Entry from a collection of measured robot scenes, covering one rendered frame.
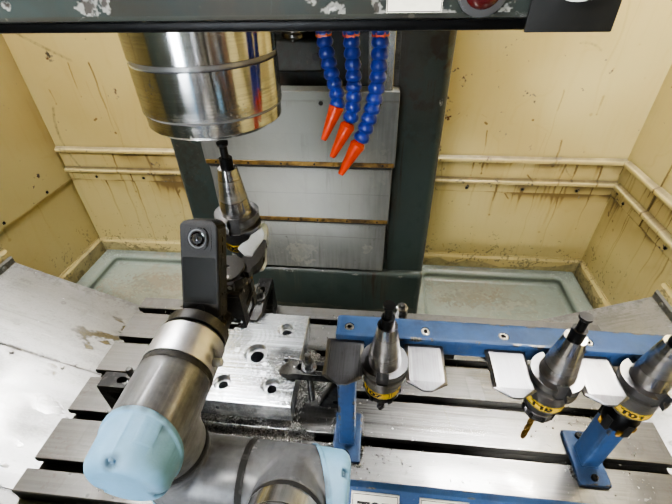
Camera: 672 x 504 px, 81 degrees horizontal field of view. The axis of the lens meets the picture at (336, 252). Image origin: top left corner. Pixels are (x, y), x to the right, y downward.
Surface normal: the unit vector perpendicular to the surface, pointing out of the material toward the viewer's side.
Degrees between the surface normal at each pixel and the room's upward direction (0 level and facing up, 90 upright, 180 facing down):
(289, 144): 90
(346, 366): 0
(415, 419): 0
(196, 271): 61
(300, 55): 90
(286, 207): 90
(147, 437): 32
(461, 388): 0
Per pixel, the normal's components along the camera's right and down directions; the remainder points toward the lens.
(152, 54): -0.34, 0.58
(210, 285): -0.15, 0.15
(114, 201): -0.11, 0.61
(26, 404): 0.38, -0.71
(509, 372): -0.02, -0.79
